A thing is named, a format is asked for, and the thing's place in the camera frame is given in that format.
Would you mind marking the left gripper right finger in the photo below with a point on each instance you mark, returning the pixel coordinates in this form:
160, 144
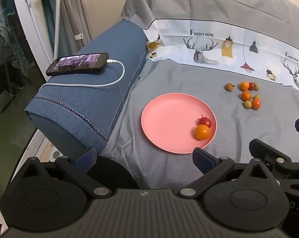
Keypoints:
214, 170

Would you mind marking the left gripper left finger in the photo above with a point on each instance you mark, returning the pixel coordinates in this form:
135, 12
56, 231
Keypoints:
76, 169

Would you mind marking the orange tomato with stem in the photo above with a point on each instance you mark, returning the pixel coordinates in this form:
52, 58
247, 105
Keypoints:
256, 104

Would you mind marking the yellow-green longan bottom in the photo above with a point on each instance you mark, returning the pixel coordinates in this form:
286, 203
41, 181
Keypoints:
247, 104

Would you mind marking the orange tomato on plate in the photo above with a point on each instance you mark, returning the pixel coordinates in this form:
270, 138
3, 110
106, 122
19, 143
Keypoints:
202, 132

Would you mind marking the red cherry tomato on plate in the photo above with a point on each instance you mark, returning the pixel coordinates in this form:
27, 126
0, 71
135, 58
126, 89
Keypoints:
204, 121

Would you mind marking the pink round plate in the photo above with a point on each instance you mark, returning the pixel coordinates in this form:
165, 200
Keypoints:
170, 120

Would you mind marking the red cherry tomato in pile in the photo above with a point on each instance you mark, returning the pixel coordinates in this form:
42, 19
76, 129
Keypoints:
251, 86

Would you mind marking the orange tomato top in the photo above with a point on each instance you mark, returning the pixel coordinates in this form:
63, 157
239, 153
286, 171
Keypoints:
244, 86

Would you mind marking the black smartphone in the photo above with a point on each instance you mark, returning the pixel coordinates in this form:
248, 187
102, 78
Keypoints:
78, 64

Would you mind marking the grey curtain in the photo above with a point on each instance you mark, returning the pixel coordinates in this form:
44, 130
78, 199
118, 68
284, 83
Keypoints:
67, 26

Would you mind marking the white door frame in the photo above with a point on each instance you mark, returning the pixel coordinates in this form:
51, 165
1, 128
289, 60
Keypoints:
33, 23

